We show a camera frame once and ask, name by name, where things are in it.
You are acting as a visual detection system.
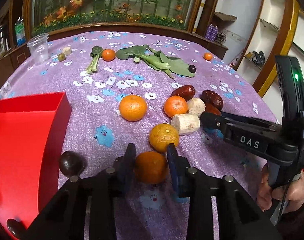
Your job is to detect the red jujube date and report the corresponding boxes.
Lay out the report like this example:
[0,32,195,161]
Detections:
[205,102,221,116]
[200,90,224,111]
[170,85,195,101]

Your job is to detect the sugarcane chunk front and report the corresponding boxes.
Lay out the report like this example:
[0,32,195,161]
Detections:
[170,113,200,135]

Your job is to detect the sugarcane chunk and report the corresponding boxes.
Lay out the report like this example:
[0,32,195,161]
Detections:
[170,113,200,135]
[187,98,206,116]

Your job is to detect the dark orange mandarin front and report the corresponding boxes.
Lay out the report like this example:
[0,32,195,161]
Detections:
[133,151,168,184]

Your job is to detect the yellow-orange mandarin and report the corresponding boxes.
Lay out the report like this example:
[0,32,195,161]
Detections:
[149,123,179,153]

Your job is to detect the large orange mandarin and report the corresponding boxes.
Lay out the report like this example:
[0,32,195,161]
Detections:
[119,95,147,122]

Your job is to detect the dark plum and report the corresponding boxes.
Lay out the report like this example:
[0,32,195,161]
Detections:
[6,218,26,239]
[59,151,87,178]

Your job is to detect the right hand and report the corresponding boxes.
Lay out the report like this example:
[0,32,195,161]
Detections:
[257,164,304,213]

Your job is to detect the dark plum beside tray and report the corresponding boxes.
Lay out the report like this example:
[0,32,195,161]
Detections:
[59,151,87,178]

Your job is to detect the small dark grape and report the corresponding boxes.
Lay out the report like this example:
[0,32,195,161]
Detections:
[188,64,196,74]

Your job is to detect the small distant orange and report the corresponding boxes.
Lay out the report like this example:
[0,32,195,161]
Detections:
[204,53,213,61]

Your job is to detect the large bok choy leaves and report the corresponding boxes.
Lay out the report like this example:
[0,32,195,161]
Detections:
[116,44,195,79]

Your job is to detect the purple bottles on shelf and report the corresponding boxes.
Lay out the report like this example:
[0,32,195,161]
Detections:
[205,23,218,41]

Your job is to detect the red tray box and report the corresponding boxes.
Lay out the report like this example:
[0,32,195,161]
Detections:
[0,92,72,228]

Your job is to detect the artificial flower display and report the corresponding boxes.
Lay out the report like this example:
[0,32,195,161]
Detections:
[31,0,194,34]

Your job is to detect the small bok choy leaf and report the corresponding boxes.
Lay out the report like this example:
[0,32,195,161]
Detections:
[86,46,103,74]

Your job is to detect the small green olive fruit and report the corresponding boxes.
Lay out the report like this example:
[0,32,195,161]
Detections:
[57,53,66,62]

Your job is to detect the small pale sugarcane piece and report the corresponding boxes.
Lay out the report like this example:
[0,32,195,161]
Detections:
[62,47,72,56]

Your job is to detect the clear plastic cup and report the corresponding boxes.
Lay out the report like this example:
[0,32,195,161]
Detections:
[27,33,49,65]

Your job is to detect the black thermos kettle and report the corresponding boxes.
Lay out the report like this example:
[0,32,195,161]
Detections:
[0,24,10,57]

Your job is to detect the green water bottle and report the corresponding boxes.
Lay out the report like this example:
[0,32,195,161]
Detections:
[15,17,26,46]

